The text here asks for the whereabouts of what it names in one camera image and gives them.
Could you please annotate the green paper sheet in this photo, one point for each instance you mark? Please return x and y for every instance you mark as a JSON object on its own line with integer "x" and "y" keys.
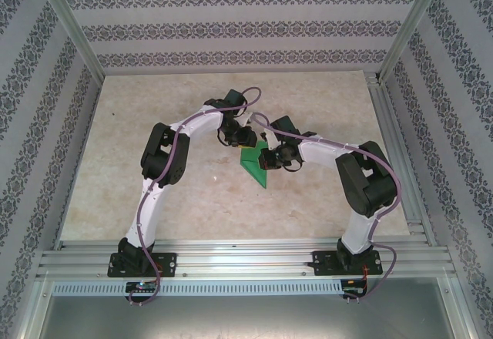
{"x": 254, "y": 165}

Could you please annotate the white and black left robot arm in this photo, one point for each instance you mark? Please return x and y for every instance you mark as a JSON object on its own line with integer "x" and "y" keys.
{"x": 148, "y": 215}

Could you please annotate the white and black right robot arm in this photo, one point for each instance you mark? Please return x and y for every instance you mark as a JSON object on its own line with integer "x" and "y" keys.
{"x": 358, "y": 231}

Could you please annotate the right circuit board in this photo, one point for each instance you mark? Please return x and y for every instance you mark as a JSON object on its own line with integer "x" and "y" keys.
{"x": 352, "y": 287}

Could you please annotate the circuit board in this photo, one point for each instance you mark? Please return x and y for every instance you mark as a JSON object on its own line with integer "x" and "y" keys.
{"x": 140, "y": 287}
{"x": 352, "y": 287}

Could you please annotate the grey metal panel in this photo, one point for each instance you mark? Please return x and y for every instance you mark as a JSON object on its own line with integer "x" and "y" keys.
{"x": 246, "y": 316}

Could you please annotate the left circuit board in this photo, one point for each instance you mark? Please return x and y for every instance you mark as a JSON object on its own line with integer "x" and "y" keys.
{"x": 140, "y": 287}

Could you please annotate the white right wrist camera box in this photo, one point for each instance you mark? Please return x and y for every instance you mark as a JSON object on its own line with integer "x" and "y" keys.
{"x": 272, "y": 143}

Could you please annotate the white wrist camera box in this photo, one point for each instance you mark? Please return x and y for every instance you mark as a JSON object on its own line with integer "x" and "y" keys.
{"x": 248, "y": 117}
{"x": 272, "y": 143}

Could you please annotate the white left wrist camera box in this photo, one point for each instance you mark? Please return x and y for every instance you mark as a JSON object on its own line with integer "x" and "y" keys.
{"x": 248, "y": 117}

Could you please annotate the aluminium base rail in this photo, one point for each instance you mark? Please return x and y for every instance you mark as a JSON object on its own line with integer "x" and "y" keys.
{"x": 246, "y": 260}

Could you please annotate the aluminium side rail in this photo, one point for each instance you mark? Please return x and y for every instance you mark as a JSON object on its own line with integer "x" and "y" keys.
{"x": 381, "y": 104}

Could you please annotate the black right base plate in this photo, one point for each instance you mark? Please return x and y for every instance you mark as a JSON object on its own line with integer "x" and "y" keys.
{"x": 323, "y": 264}

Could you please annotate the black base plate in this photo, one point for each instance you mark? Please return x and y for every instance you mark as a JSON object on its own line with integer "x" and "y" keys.
{"x": 167, "y": 264}
{"x": 323, "y": 264}

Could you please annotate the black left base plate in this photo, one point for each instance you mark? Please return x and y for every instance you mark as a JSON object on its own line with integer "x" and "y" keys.
{"x": 167, "y": 264}

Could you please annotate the aluminium frame post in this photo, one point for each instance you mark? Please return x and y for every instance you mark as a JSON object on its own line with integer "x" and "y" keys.
{"x": 412, "y": 19}
{"x": 67, "y": 19}

